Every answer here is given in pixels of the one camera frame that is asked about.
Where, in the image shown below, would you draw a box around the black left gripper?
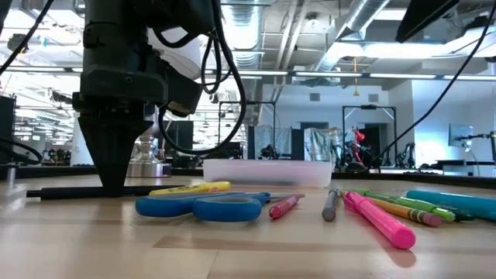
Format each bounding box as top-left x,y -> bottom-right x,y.
71,64 -> 170,197

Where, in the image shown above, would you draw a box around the yellow highlighter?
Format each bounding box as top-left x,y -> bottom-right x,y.
148,180 -> 233,197

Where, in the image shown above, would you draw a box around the blue handled scissors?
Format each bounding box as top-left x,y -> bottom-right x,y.
134,191 -> 307,223

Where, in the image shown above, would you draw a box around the pink lidded clear supply box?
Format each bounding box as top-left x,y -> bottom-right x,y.
202,157 -> 334,189

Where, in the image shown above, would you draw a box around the magenta pen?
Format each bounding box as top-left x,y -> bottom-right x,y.
268,193 -> 301,221

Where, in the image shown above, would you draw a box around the grey pen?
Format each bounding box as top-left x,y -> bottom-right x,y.
321,188 -> 343,223

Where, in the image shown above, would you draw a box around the pink highlighter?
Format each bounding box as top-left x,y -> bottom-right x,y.
342,190 -> 417,250

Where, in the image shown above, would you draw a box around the light green marker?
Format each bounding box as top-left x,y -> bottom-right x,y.
351,187 -> 457,223

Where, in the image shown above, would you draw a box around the teal marker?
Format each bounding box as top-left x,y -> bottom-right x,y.
404,189 -> 496,223

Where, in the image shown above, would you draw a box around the dark green marker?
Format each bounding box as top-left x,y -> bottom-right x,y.
445,205 -> 476,223

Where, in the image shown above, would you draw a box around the clear plastic storage box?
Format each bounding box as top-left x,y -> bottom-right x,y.
0,164 -> 496,191

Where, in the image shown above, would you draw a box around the white building column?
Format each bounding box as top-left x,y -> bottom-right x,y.
71,112 -> 95,167

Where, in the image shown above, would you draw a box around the white shade silver table lamp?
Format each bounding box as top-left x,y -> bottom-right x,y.
126,26 -> 203,178

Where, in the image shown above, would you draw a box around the black monitor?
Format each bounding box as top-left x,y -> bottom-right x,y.
162,120 -> 195,157

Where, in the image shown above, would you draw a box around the black cabinet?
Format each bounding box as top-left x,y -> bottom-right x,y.
0,95 -> 17,167

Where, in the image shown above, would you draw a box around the clear plastic covered equipment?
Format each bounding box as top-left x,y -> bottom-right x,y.
304,126 -> 343,163
253,124 -> 292,157

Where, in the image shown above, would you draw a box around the linear ceiling light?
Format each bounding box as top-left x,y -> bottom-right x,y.
0,66 -> 496,81

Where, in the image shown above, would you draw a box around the dark background table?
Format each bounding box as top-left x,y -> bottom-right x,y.
416,158 -> 496,178

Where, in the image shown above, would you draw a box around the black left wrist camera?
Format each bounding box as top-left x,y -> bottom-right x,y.
164,71 -> 203,118

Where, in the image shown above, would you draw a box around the thick black cable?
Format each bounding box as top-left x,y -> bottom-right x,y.
0,136 -> 44,167

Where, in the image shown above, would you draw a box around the thin black cable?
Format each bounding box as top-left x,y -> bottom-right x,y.
0,0 -> 55,77

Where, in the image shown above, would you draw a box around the corrugated silver ventilation duct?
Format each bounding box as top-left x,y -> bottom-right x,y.
220,0 -> 267,127

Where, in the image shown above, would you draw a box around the yellow hanging cord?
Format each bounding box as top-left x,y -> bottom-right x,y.
351,57 -> 360,98

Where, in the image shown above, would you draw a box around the black metal frame stand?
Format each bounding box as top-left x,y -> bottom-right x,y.
342,104 -> 398,171

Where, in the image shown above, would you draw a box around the smooth silver ventilation duct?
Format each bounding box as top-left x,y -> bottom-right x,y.
309,0 -> 391,73

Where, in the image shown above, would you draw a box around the black power cable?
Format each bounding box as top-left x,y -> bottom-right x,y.
366,0 -> 496,170

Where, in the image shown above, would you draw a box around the grey wall monitor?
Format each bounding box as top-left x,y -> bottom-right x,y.
448,123 -> 475,149

